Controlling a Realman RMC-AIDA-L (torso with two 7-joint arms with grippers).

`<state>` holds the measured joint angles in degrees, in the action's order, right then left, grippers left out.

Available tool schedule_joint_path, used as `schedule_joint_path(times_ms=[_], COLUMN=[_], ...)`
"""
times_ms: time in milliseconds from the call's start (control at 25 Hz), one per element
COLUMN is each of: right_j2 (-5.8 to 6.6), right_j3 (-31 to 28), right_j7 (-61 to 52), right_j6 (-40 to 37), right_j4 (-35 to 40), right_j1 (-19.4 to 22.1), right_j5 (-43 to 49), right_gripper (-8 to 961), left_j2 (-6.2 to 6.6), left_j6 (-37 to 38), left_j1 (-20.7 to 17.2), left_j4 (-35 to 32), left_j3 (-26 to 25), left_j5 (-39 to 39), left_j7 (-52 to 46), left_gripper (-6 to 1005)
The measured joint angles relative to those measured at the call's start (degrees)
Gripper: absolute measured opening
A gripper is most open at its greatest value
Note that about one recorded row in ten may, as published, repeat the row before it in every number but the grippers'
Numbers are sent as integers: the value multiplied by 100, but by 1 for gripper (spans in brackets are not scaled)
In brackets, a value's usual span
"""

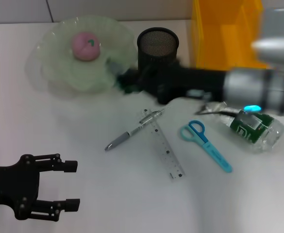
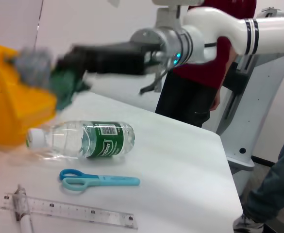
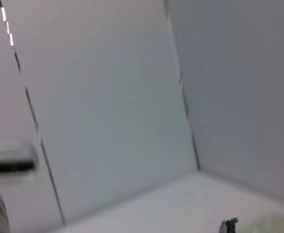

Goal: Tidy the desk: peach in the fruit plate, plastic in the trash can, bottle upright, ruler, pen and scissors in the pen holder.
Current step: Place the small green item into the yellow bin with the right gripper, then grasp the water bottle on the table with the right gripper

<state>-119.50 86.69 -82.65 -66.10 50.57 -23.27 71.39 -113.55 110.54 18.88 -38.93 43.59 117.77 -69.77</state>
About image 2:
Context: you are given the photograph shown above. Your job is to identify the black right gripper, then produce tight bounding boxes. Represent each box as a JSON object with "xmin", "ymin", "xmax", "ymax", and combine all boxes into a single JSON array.
[{"xmin": 56, "ymin": 41, "xmax": 162, "ymax": 92}]

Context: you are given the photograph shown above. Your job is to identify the green plastic wrapper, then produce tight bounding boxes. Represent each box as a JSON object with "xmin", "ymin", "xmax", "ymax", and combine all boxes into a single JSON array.
[{"xmin": 14, "ymin": 47, "xmax": 89, "ymax": 111}]

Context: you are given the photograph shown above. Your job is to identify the blue scissors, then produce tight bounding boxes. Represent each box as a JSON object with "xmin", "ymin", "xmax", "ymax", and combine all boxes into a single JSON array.
[{"xmin": 59, "ymin": 168, "xmax": 141, "ymax": 195}]

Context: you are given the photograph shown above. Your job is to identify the yellow plastic bin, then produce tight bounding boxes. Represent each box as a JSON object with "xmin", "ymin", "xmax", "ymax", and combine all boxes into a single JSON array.
[{"xmin": 0, "ymin": 41, "xmax": 59, "ymax": 152}]

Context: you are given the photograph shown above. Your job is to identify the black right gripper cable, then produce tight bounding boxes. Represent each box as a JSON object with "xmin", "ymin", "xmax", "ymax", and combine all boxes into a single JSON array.
[{"xmin": 139, "ymin": 69, "xmax": 168, "ymax": 96}]

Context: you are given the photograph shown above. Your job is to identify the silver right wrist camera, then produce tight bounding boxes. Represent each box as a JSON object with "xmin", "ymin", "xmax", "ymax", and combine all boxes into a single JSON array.
[{"xmin": 152, "ymin": 0, "xmax": 205, "ymax": 31}]

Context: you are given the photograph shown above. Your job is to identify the white robot torso column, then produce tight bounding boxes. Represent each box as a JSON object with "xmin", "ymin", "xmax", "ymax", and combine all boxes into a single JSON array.
[{"xmin": 214, "ymin": 7, "xmax": 284, "ymax": 175}]

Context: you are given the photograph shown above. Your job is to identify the grey white ballpoint pen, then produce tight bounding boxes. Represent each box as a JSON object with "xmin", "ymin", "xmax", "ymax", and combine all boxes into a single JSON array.
[{"xmin": 13, "ymin": 184, "xmax": 35, "ymax": 233}]

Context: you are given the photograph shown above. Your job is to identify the person in red shirt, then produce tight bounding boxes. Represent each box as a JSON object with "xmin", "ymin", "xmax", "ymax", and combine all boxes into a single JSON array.
[{"xmin": 155, "ymin": 0, "xmax": 258, "ymax": 128}]

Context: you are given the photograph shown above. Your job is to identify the person in blue jeans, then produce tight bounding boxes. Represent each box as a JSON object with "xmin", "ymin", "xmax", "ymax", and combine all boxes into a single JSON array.
[{"xmin": 234, "ymin": 118, "xmax": 284, "ymax": 233}]

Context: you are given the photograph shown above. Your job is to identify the clear green-label water bottle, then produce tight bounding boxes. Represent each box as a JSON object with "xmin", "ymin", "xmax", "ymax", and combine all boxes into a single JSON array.
[{"xmin": 26, "ymin": 120, "xmax": 135, "ymax": 161}]

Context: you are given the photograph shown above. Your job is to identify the clear plastic ruler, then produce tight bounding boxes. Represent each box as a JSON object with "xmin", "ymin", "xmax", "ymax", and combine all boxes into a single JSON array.
[{"xmin": 0, "ymin": 193, "xmax": 139, "ymax": 230}]

